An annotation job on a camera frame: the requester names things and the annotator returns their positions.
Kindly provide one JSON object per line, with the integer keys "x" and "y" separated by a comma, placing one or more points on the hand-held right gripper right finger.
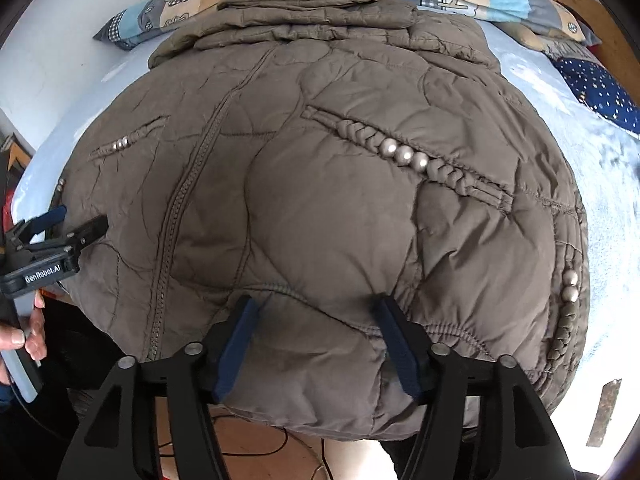
{"x": 400, "y": 350}

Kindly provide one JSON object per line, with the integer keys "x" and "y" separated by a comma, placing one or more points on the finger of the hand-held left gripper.
{"x": 92, "y": 227}
{"x": 50, "y": 217}

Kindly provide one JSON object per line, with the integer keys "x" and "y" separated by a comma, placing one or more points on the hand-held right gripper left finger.
{"x": 240, "y": 345}

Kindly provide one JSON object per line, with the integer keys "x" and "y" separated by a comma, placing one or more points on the brown quilted jacket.
{"x": 325, "y": 210}

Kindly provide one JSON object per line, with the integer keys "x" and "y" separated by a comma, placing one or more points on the person's left hand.
{"x": 36, "y": 340}

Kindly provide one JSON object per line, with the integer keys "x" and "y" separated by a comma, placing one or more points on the rusty metal bar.
{"x": 602, "y": 412}

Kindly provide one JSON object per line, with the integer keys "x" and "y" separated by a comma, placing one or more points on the light blue cloud bed sheet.
{"x": 575, "y": 160}

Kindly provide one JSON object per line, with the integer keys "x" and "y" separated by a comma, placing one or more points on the navy star pillow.
{"x": 600, "y": 90}

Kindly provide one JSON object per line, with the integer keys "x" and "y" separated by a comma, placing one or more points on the beige patterned pillow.
{"x": 565, "y": 50}

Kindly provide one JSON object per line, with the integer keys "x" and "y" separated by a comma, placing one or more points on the wooden headboard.
{"x": 600, "y": 25}

